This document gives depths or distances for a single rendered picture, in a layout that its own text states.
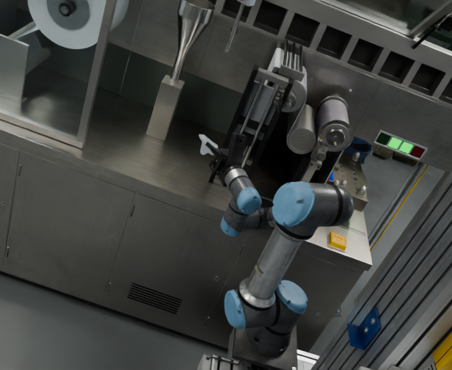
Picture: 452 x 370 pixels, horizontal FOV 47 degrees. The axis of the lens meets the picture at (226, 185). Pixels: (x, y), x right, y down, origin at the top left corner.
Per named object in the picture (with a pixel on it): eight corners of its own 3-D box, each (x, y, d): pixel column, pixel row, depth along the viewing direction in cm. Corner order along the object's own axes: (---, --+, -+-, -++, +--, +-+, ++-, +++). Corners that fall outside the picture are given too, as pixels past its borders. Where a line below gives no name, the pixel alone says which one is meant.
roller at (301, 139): (283, 147, 225) (294, 124, 219) (285, 122, 247) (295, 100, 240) (309, 157, 226) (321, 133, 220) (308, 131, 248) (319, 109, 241)
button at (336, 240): (329, 245, 217) (331, 241, 216) (328, 235, 223) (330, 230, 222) (344, 251, 218) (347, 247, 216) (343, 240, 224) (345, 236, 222)
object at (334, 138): (346, 131, 216) (342, 147, 220) (346, 129, 217) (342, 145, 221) (329, 128, 216) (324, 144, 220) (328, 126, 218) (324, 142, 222)
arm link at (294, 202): (270, 334, 164) (349, 202, 135) (228, 338, 157) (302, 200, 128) (255, 304, 173) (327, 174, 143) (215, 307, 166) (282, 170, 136)
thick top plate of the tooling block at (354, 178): (328, 200, 232) (334, 189, 229) (325, 156, 266) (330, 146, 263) (362, 211, 234) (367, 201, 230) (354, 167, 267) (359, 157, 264)
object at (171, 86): (139, 134, 236) (174, 14, 205) (147, 121, 247) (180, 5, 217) (168, 145, 237) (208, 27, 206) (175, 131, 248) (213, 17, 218)
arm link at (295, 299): (301, 332, 170) (318, 305, 163) (265, 335, 164) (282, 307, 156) (285, 302, 179) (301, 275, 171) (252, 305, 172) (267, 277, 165)
